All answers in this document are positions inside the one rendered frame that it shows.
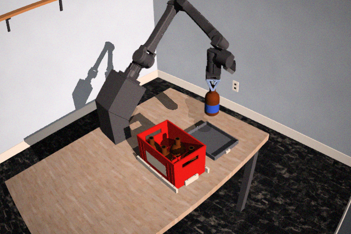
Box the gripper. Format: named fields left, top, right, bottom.
left=206, top=61, right=220, bottom=91

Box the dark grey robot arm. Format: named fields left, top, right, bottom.
left=119, top=0, right=236, bottom=84

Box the orange bottle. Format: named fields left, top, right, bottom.
left=170, top=137, right=186, bottom=158
left=148, top=136, right=161, bottom=152
left=160, top=145, right=173, bottom=161
left=205, top=90, right=220, bottom=116

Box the red crate with dividers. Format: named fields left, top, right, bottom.
left=139, top=122, right=206, bottom=189

